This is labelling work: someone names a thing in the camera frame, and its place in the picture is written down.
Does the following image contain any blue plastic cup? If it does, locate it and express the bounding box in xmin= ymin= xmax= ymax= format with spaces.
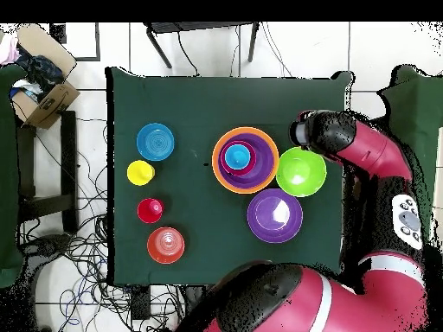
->
xmin=224 ymin=144 xmax=252 ymax=171

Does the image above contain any pink plastic bowl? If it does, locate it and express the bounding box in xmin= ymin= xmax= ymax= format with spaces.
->
xmin=219 ymin=139 xmax=258 ymax=177

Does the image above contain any purple plastic bowl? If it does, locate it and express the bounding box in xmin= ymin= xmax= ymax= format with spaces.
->
xmin=247 ymin=188 xmax=305 ymax=244
xmin=216 ymin=132 xmax=277 ymax=190

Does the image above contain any green plastic bowl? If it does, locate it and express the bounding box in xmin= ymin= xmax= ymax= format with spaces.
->
xmin=275 ymin=146 xmax=328 ymax=198

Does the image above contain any large orange plastic bowl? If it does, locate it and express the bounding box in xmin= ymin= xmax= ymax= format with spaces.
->
xmin=211 ymin=126 xmax=280 ymax=195

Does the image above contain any red plastic cup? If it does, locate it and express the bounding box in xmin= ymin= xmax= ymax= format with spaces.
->
xmin=137 ymin=197 xmax=164 ymax=225

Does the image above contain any blue plastic bowl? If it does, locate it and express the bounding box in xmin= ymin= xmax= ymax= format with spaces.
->
xmin=136 ymin=122 xmax=176 ymax=163

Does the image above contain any yellow plastic cup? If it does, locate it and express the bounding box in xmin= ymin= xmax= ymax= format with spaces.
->
xmin=126 ymin=159 xmax=156 ymax=187

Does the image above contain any small red-orange plastic bowl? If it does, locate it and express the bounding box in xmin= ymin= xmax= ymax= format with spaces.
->
xmin=146 ymin=226 xmax=186 ymax=265

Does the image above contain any dark green tablecloth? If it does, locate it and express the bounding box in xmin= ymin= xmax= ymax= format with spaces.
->
xmin=105 ymin=66 xmax=356 ymax=287

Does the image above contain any black power brick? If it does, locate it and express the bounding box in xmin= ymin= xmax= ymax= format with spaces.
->
xmin=130 ymin=284 xmax=152 ymax=321

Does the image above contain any black floor device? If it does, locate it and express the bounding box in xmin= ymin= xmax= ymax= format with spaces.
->
xmin=20 ymin=233 xmax=74 ymax=259

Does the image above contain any cardboard box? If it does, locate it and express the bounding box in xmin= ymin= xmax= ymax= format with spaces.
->
xmin=10 ymin=22 xmax=81 ymax=130

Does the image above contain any pile of clothes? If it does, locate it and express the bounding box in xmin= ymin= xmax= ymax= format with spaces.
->
xmin=0 ymin=32 xmax=67 ymax=103

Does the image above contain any green cloth covered table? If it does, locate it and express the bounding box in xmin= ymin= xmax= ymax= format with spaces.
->
xmin=0 ymin=64 xmax=28 ymax=289
xmin=376 ymin=64 xmax=443 ymax=243

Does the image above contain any white panel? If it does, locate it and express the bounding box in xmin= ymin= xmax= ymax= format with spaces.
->
xmin=432 ymin=126 xmax=443 ymax=254

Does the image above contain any tangle of floor cables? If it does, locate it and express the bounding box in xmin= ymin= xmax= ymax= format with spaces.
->
xmin=16 ymin=113 xmax=184 ymax=332

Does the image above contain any black metal frame table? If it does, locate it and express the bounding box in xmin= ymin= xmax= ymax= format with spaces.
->
xmin=143 ymin=21 xmax=260 ymax=69

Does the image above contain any black floor frame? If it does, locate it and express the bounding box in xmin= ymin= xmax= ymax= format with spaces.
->
xmin=48 ymin=22 xmax=101 ymax=62

